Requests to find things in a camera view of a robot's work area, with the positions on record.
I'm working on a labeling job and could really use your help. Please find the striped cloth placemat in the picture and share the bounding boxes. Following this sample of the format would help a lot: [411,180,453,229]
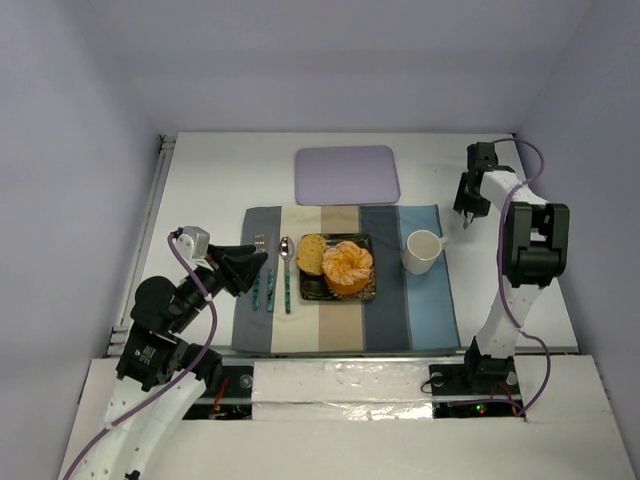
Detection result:
[231,205,460,353]

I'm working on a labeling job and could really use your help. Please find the black floral square plate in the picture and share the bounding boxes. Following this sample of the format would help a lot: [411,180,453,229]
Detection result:
[299,233,376,301]

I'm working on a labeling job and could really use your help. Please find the spoon with teal handle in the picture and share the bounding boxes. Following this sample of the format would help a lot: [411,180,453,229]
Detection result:
[279,236,295,315]

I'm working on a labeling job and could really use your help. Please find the fork with teal handle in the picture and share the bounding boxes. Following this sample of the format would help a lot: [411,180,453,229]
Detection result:
[252,234,265,311]

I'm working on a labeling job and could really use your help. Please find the silver metal tongs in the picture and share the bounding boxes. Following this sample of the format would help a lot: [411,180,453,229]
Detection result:
[463,213,473,229]

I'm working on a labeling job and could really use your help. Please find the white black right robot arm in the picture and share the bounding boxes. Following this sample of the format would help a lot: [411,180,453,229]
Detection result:
[453,141,570,395]

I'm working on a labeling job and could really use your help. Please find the yellow bread slice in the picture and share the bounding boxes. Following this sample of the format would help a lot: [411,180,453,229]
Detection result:
[296,234,327,276]

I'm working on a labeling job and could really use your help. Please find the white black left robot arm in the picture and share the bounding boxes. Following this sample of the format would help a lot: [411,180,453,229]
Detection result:
[64,226,268,479]

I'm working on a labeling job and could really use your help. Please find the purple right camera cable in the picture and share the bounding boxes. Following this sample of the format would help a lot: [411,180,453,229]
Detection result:
[492,138,552,416]

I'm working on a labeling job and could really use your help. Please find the lavender plastic tray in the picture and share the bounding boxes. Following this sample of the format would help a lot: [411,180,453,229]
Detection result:
[294,145,401,206]

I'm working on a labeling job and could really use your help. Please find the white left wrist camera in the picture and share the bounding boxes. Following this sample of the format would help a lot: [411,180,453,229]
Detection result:
[174,226,210,262]

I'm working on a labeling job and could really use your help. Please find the foil covered white panel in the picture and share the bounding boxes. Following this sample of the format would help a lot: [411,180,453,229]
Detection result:
[251,360,433,422]

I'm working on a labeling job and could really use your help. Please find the knife with teal handle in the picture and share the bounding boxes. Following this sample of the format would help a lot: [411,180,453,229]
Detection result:
[266,268,275,313]

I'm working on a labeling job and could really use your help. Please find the aluminium frame rail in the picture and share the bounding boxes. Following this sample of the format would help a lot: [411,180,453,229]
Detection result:
[103,135,177,358]

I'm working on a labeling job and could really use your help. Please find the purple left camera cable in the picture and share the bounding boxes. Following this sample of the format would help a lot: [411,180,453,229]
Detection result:
[59,229,219,479]

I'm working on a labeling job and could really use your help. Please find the white ceramic mug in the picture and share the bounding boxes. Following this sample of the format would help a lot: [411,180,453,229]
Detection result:
[402,230,449,275]

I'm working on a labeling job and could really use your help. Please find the round orange bundt cake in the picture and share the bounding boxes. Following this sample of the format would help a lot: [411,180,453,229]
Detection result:
[322,241,373,296]

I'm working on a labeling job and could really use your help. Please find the purple camera cable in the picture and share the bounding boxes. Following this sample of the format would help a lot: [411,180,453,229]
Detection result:
[492,138,552,416]
[59,229,219,479]

